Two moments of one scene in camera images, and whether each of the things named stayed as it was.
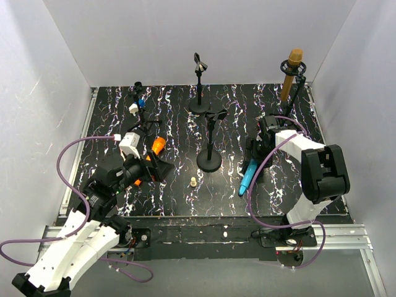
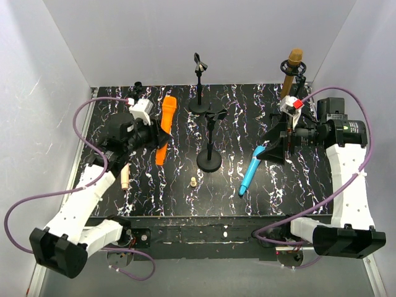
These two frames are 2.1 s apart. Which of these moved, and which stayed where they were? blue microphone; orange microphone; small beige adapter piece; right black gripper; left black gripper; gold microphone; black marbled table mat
Moved: right black gripper; left black gripper; orange microphone
Stayed: blue microphone; black marbled table mat; gold microphone; small beige adapter piece
